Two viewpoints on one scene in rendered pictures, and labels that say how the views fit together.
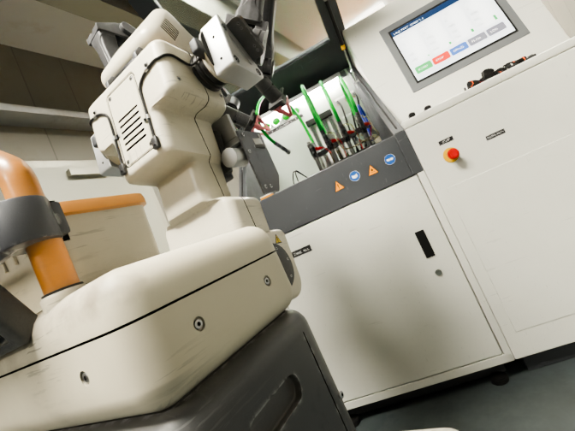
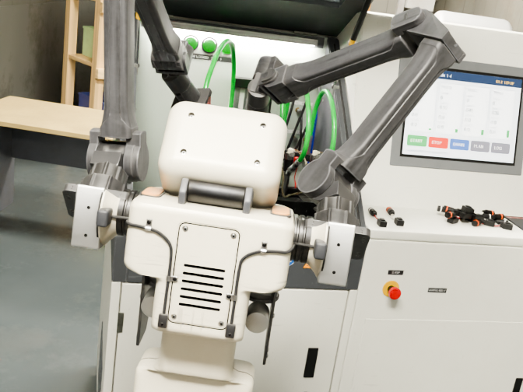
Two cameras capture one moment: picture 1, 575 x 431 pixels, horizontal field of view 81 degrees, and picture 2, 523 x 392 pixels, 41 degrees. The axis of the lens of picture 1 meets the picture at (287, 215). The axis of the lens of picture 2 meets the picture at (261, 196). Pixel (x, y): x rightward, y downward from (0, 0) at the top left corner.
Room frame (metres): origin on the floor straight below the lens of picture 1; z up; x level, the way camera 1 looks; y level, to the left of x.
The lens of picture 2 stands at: (-0.28, 0.65, 1.61)
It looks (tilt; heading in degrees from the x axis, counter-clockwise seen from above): 17 degrees down; 332
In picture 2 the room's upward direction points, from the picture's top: 8 degrees clockwise
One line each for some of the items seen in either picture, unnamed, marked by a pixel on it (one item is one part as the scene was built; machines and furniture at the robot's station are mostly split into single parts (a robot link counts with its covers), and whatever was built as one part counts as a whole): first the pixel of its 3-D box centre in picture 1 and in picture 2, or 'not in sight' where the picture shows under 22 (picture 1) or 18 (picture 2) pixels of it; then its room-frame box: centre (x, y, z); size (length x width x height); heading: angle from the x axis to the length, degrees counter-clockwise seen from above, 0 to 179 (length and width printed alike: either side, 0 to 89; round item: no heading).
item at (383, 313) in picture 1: (371, 295); (223, 392); (1.28, -0.17, 0.44); 0.65 x 0.02 x 0.68; 76
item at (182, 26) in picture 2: (293, 99); (236, 33); (1.79, -0.29, 1.43); 0.54 x 0.03 x 0.02; 76
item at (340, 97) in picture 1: (352, 115); (297, 109); (1.73, -0.52, 1.20); 0.13 x 0.03 x 0.31; 76
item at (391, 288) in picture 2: (452, 154); (393, 291); (1.15, -0.60, 0.80); 0.05 x 0.04 x 0.05; 76
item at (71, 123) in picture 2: not in sight; (92, 178); (3.63, -0.31, 0.35); 1.33 x 0.66 x 0.69; 59
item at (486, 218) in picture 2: (497, 71); (475, 214); (1.21, -0.91, 1.01); 0.23 x 0.11 x 0.06; 76
